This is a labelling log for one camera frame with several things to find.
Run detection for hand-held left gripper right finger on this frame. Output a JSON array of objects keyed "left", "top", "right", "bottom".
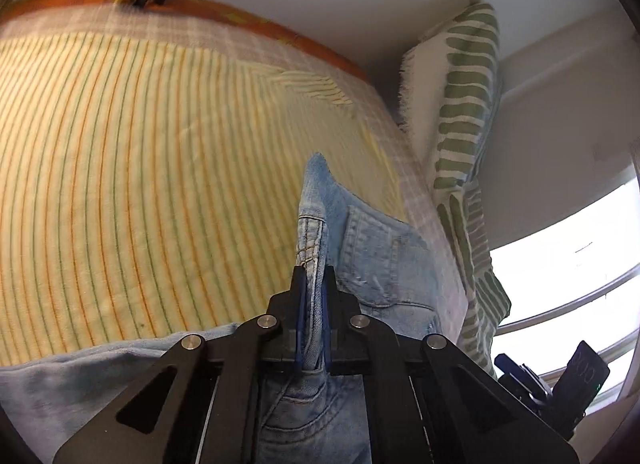
[{"left": 324, "top": 265, "right": 581, "bottom": 464}]

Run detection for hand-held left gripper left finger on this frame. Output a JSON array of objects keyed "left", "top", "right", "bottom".
[{"left": 52, "top": 265, "right": 307, "bottom": 464}]

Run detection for light blue denim pants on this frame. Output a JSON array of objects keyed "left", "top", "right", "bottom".
[{"left": 0, "top": 153, "right": 443, "bottom": 464}]

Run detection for green patterned white curtain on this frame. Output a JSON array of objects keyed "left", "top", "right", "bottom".
[{"left": 397, "top": 3, "right": 512, "bottom": 380}]

